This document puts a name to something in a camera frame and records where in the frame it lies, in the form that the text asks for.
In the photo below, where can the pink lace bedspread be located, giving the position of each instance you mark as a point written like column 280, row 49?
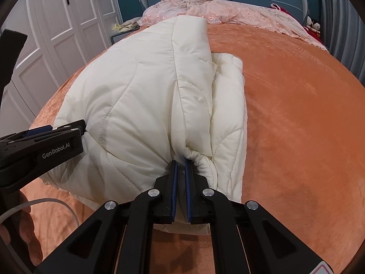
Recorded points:
column 228, row 10

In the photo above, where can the white quilted jacket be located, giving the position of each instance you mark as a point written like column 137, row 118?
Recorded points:
column 128, row 97

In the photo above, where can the grey curtain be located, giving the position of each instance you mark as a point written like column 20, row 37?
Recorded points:
column 342, row 20

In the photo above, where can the grey nightstand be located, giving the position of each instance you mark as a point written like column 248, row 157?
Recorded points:
column 119, row 37

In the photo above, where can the plush doll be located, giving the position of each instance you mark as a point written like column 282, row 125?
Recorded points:
column 312, row 22

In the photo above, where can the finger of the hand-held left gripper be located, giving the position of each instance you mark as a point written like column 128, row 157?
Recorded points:
column 68, row 125

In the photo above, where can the person's left hand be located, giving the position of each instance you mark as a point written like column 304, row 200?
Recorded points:
column 24, row 228

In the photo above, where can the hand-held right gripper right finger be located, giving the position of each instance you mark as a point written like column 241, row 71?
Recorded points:
column 188, row 194

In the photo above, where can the white panelled wardrobe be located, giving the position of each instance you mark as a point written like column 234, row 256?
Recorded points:
column 57, row 20

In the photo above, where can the yellow plush toy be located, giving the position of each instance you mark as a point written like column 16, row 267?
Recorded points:
column 118, row 28

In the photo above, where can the orange plush blanket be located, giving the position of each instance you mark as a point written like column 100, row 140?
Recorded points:
column 299, row 120

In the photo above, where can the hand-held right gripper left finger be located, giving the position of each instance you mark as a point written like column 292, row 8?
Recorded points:
column 174, row 194

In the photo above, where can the beige cloth bundle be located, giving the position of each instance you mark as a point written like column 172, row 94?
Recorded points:
column 132, row 22

